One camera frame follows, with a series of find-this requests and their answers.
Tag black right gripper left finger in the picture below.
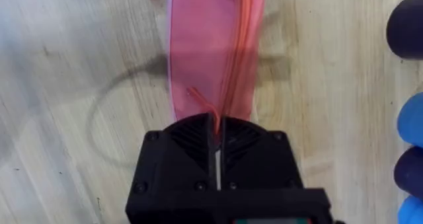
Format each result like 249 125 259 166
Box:
130 112 216 194

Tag blue pen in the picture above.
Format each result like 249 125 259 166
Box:
397 195 423 224
396 91 423 149

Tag pink zip bag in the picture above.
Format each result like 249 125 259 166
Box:
166 0 266 136

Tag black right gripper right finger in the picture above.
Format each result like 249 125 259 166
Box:
219 116 305 190

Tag dark navy pen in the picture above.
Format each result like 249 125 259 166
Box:
393 145 423 202
385 0 423 61

